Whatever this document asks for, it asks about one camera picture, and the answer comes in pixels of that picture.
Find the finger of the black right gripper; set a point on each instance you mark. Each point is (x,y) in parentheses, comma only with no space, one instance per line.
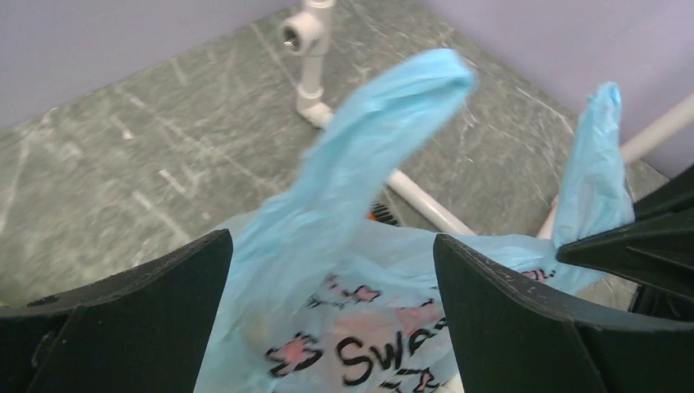
(655,252)
(673,197)

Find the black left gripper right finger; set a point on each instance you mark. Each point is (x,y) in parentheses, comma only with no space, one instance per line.
(512,334)

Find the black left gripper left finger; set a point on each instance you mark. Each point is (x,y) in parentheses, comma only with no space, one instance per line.
(142,330)

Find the light blue printed plastic bag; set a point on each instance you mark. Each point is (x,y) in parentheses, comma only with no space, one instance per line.
(319,298)

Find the hex key set orange holder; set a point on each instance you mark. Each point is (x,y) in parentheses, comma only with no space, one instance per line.
(381,213)

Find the white PVC pipe frame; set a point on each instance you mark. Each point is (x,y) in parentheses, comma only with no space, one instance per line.
(308,34)

